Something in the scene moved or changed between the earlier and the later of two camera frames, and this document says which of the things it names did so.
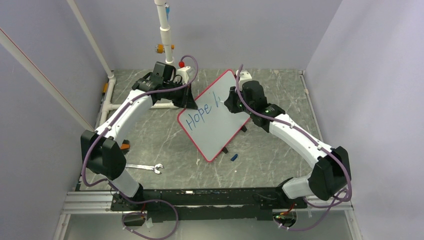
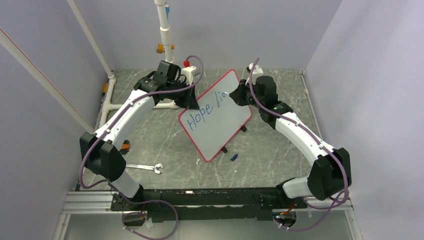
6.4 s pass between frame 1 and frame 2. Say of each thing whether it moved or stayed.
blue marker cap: stayed
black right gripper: moved
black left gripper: stayed
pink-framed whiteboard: stayed
